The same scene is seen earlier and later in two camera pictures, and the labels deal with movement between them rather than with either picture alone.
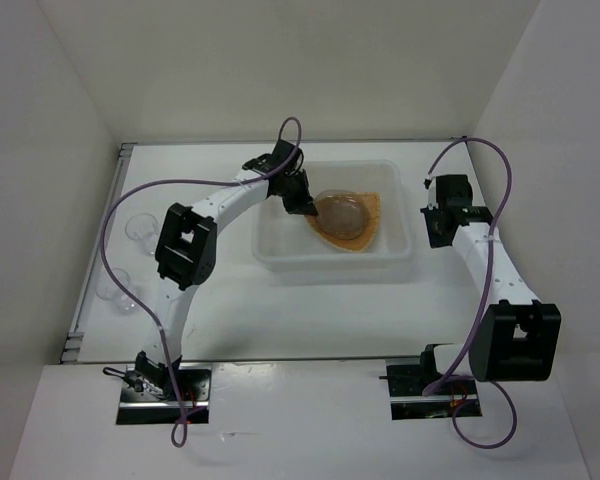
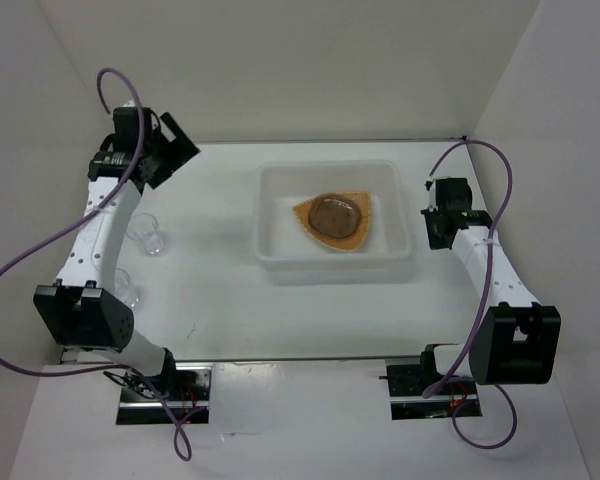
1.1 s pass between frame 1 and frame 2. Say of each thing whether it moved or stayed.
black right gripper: stayed
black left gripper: moved
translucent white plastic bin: stayed
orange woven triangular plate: moved
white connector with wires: stayed
